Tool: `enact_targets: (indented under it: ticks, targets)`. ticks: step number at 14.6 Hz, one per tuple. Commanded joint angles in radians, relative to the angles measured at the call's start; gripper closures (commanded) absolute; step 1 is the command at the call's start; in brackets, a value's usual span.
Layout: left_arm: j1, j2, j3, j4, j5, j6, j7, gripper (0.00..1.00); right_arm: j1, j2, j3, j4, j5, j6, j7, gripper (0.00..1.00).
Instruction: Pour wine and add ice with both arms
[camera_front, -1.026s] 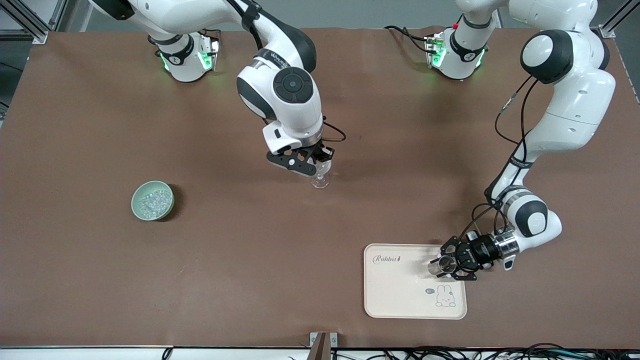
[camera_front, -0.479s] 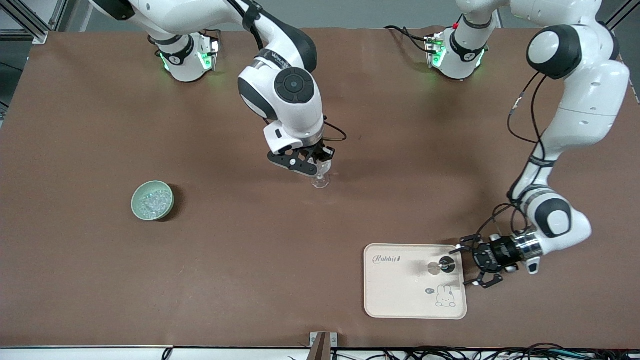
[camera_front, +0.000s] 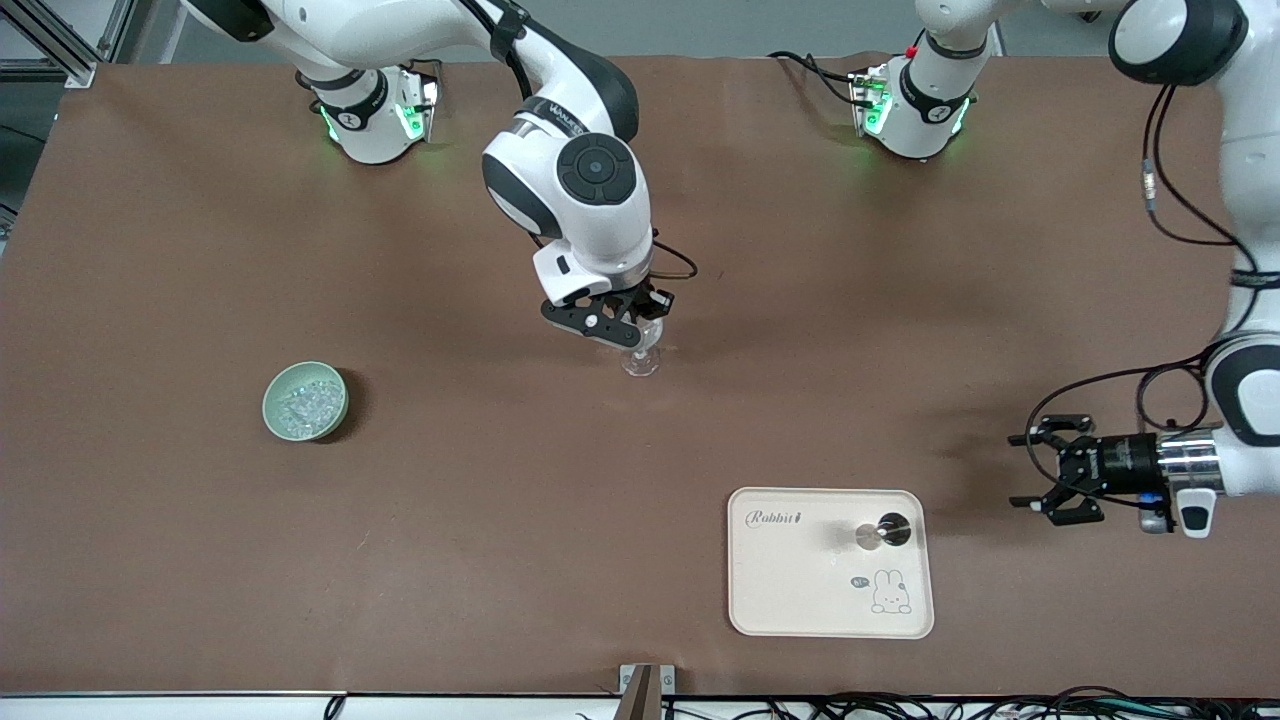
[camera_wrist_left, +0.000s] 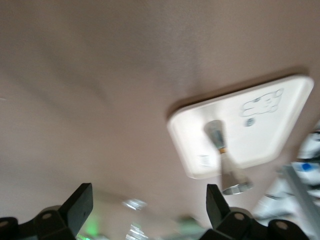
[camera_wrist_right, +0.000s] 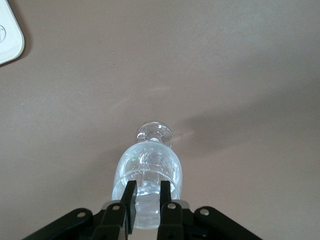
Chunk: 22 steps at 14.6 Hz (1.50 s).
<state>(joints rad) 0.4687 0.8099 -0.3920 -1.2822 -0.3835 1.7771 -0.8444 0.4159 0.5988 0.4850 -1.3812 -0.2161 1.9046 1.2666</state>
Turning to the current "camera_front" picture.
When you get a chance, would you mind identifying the black left arm base cable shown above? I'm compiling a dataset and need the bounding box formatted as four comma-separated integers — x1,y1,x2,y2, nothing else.
768,50,863,109

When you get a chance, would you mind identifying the brown table cover mat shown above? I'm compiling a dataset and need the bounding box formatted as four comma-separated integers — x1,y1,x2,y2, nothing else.
0,55,1280,698

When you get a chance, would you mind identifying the metal bracket with post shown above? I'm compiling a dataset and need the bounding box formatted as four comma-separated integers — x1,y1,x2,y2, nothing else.
618,663,677,720

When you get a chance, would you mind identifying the aluminium frame post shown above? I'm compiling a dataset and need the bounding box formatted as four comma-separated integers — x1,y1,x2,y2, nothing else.
0,0,98,89

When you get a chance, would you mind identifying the clear ice cube pile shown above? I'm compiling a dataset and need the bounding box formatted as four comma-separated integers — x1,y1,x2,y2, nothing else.
275,378,341,437

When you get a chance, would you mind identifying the black cable bundle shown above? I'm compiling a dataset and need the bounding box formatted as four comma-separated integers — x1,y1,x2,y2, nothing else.
575,685,1280,720

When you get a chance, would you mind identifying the clear wine glass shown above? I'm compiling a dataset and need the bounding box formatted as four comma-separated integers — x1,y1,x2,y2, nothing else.
600,318,665,378

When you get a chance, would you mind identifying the cream rabbit print tray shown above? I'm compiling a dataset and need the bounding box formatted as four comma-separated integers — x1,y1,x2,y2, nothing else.
727,486,936,640

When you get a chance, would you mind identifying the pale green ceramic bowl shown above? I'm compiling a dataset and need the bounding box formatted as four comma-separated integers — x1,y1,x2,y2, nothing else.
262,361,350,443

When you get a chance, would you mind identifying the small steel measuring cup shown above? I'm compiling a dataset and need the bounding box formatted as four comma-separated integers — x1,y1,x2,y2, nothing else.
853,511,914,552

